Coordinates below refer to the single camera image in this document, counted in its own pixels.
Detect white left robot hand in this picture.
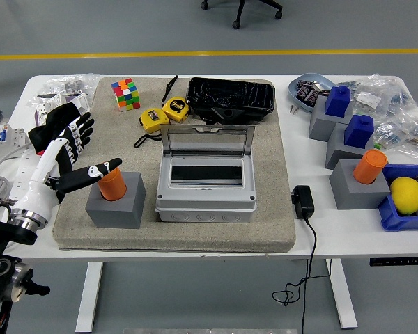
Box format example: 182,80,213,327
10,110,123,225

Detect orange cylinder battery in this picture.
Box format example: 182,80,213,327
97,166,128,202
353,149,389,184

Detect grey block with round hole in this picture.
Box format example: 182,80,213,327
85,171,146,230

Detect transparent hinged box lid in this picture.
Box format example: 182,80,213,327
159,124,256,157

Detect blue square battery block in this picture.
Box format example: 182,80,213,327
343,115,375,148
325,85,352,118

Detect white circuit breaker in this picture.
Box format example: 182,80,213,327
0,123,31,164

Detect black cloth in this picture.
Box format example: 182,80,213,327
27,102,86,157

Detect grey-brown mat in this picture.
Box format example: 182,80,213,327
52,77,297,254

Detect clear bag of screws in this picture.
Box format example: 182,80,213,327
29,72,100,105

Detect white table leg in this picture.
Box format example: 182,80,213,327
75,261,104,333
325,259,359,330

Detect large colourful puzzle cube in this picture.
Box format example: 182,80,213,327
111,77,141,113

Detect yellow tape measure dark label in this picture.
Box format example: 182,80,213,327
134,108,171,149

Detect yellow tape measure 5m label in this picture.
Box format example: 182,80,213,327
161,74,191,123

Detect black plastic tray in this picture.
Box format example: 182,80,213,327
186,77,277,122

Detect black power adapter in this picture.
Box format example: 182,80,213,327
291,184,316,221

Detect black office chair base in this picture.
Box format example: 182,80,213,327
200,0,284,30

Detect blue-grey dish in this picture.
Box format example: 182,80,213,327
288,72,337,113

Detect dark printed packets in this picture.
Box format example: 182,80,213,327
295,79,331,105

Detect grey holder block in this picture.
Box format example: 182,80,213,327
329,159,391,211
309,94,353,142
325,121,376,170

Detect blue plastic bin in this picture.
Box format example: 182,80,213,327
376,164,418,232

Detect clear bags of parts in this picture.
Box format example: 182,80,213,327
374,116,418,152
337,73,418,118

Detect black table control panel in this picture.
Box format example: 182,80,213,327
369,257,418,267

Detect yellow lemon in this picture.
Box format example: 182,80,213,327
389,176,418,214

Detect white switch packaging boxes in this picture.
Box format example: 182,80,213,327
34,90,91,127

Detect grey electrical enclosure box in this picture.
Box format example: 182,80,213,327
155,152,258,223

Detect black triangular bracket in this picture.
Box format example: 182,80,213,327
196,106,247,125

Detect black adapter cord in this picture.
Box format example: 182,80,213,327
272,217,332,334

